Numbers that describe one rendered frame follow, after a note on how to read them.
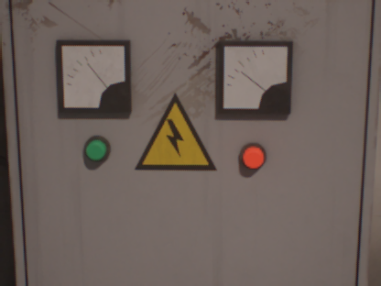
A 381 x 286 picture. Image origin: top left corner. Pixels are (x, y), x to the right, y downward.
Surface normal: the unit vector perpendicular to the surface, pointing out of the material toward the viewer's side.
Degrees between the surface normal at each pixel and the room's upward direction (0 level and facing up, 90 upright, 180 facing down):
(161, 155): 90
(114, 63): 90
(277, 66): 90
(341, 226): 90
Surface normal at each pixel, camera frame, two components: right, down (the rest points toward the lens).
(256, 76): -0.03, 0.24
